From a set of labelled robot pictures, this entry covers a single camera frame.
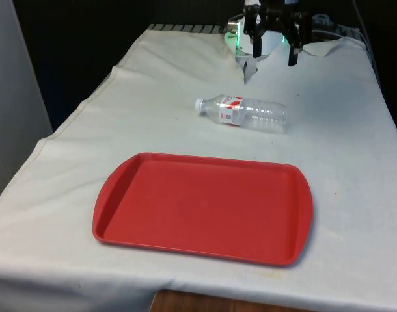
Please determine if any grey cable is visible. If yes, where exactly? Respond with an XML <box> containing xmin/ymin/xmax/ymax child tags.
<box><xmin>352</xmin><ymin>0</ymin><xmax>381</xmax><ymax>77</ymax></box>

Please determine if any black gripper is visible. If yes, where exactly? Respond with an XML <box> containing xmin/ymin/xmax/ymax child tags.
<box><xmin>243</xmin><ymin>0</ymin><xmax>312</xmax><ymax>68</ymax></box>

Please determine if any clear plastic bottle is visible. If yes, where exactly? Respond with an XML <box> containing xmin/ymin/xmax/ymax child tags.
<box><xmin>194</xmin><ymin>94</ymin><xmax>288</xmax><ymax>135</ymax></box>

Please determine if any white cabinet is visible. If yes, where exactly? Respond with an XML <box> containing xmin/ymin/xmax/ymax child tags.
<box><xmin>0</xmin><ymin>0</ymin><xmax>53</xmax><ymax>209</ymax></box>

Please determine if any red tray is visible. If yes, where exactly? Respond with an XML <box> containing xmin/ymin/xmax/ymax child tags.
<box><xmin>92</xmin><ymin>151</ymin><xmax>314</xmax><ymax>268</ymax></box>

